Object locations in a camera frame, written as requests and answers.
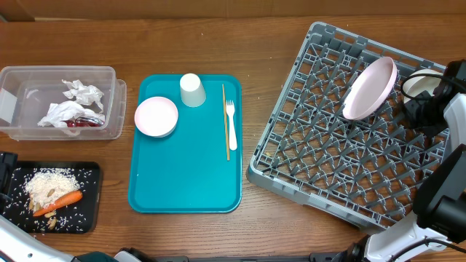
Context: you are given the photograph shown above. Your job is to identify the white plastic fork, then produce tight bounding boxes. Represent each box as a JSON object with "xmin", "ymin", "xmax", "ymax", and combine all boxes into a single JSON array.
[{"xmin": 226, "ymin": 100, "xmax": 237, "ymax": 151}]

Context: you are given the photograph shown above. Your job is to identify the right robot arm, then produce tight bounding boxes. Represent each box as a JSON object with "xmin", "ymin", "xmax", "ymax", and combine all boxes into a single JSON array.
[{"xmin": 334, "ymin": 60, "xmax": 465, "ymax": 261}]

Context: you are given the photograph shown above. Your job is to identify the black plastic tray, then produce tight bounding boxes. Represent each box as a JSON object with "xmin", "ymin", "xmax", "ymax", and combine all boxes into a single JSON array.
[{"xmin": 1, "ymin": 161, "xmax": 104, "ymax": 234}]

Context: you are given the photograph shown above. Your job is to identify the white small bowl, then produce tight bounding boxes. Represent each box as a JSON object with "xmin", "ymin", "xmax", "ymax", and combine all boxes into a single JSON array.
[{"xmin": 403, "ymin": 69, "xmax": 443, "ymax": 103}]

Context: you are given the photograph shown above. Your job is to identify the grey plastic dishwasher rack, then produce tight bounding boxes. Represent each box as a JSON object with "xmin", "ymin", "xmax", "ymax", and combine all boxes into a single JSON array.
[{"xmin": 247, "ymin": 22, "xmax": 449, "ymax": 234}]

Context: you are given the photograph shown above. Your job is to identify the white paper cup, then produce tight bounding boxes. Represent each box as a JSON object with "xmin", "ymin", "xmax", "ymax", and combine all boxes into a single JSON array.
[{"xmin": 180, "ymin": 73, "xmax": 206, "ymax": 108}]

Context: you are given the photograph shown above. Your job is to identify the large pink plate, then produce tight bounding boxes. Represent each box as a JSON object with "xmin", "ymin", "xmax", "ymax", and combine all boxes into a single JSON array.
[{"xmin": 342, "ymin": 57, "xmax": 398, "ymax": 120}]

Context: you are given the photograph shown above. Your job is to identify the red snack wrapper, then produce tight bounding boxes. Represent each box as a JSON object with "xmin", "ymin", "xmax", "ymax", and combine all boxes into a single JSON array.
[{"xmin": 65, "ymin": 117, "xmax": 104, "ymax": 127}]

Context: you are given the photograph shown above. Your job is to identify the clear plastic bin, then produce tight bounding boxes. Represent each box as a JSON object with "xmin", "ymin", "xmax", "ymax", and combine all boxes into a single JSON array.
[{"xmin": 1, "ymin": 65, "xmax": 127, "ymax": 140}]

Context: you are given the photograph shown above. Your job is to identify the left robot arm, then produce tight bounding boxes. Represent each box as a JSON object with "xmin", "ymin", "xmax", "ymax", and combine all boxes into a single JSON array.
[{"xmin": 1, "ymin": 216, "xmax": 141, "ymax": 262}]

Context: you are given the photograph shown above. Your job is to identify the teal serving tray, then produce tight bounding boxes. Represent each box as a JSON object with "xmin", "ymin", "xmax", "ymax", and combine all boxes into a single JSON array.
[{"xmin": 128, "ymin": 74, "xmax": 243, "ymax": 213}]

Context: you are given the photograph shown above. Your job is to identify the pink bowl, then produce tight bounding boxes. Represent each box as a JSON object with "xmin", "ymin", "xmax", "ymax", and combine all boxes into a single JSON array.
[{"xmin": 134, "ymin": 97, "xmax": 178, "ymax": 138}]

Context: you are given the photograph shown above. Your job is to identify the white napkin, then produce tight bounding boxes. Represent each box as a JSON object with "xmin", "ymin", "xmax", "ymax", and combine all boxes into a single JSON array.
[{"xmin": 37, "ymin": 79, "xmax": 106, "ymax": 128}]

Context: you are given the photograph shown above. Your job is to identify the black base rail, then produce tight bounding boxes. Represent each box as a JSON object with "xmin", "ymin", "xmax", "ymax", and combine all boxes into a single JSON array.
[{"xmin": 119, "ymin": 247, "xmax": 347, "ymax": 262}]

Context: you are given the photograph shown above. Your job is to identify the wooden chopstick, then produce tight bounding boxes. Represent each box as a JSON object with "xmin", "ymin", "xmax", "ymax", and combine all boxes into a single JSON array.
[{"xmin": 222, "ymin": 84, "xmax": 230, "ymax": 161}]

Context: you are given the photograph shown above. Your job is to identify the orange carrot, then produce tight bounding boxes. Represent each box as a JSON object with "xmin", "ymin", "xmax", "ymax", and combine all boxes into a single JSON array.
[{"xmin": 33, "ymin": 191, "xmax": 83, "ymax": 217}]

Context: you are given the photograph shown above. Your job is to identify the rice and food scraps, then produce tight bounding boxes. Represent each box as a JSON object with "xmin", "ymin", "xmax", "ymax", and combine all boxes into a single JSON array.
[{"xmin": 10, "ymin": 167, "xmax": 95, "ymax": 232}]

